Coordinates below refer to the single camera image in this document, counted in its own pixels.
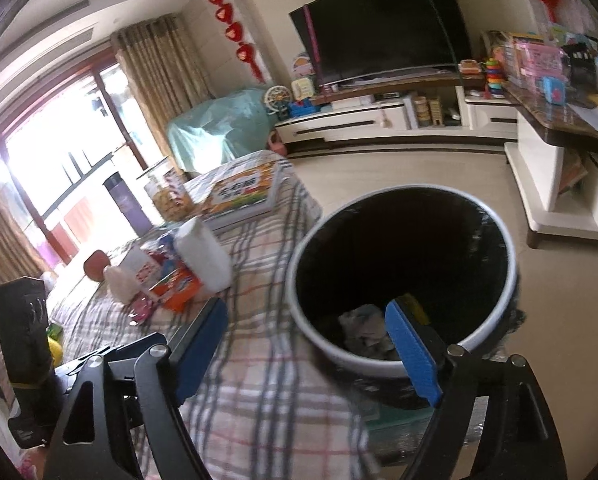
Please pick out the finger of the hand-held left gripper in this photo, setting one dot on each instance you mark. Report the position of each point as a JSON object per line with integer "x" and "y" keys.
{"x": 126, "y": 346}

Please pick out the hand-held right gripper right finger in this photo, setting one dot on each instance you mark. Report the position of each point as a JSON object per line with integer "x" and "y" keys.
{"x": 414, "y": 345}

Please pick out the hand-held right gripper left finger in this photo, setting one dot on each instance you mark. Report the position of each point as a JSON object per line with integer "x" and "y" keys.
{"x": 199, "y": 355}

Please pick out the orange snack packet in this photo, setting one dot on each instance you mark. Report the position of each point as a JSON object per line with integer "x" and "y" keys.
{"x": 176, "y": 290}

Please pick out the white box red print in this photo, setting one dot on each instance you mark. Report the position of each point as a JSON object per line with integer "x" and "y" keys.
{"x": 141, "y": 270}

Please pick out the white tissue pack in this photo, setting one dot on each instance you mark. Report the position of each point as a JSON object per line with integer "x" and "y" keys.
{"x": 204, "y": 255}

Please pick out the white trash bin black liner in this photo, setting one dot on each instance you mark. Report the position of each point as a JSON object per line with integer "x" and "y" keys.
{"x": 299, "y": 310}

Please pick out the crumpled grey paper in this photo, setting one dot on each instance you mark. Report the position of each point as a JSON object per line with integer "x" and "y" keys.
{"x": 364, "y": 325}

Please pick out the plaid tablecloth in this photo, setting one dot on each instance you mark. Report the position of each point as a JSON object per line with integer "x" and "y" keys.
{"x": 259, "y": 385}

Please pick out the red apple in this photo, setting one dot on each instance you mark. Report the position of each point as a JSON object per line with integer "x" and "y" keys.
{"x": 97, "y": 265}

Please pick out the beige patterned curtain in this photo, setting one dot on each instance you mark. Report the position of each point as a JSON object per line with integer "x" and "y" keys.
{"x": 4, "y": 240}
{"x": 159, "y": 85}

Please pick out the purple thermos bottle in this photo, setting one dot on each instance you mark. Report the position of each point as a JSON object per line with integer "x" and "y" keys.
{"x": 126, "y": 200}

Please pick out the clear cookie jar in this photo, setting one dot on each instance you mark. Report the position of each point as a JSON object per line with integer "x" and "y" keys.
{"x": 171, "y": 200}

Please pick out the colourful children's book set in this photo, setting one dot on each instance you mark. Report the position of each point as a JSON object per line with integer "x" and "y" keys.
{"x": 244, "y": 190}

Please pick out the sliding glass balcony door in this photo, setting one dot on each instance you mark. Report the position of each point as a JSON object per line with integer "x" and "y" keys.
{"x": 54, "y": 150}

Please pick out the white cabinet brown top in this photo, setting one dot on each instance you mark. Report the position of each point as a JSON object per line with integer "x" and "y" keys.
{"x": 534, "y": 170}

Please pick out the white television cabinet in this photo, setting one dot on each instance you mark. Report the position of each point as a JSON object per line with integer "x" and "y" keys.
{"x": 349, "y": 125}

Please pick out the teal plastic cover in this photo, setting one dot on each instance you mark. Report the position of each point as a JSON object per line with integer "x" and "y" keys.
{"x": 209, "y": 125}

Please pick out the blue toy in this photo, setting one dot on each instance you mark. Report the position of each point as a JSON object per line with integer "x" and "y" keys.
{"x": 303, "y": 109}

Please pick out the ferris wheel toy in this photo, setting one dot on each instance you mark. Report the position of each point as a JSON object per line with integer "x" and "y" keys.
{"x": 277, "y": 101}

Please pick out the yellow toy phone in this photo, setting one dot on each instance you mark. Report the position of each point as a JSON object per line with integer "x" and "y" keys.
{"x": 303, "y": 90}

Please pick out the colourful stacking rings toy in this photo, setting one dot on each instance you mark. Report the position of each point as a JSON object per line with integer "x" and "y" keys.
{"x": 494, "y": 77}

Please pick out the pink toy box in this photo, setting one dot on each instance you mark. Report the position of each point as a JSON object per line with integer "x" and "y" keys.
{"x": 536, "y": 60}

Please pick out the black flat television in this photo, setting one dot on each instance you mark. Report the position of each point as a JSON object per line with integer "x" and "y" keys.
{"x": 379, "y": 25}

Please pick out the red heart hanging decoration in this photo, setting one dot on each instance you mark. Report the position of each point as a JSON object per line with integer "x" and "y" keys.
{"x": 234, "y": 30}

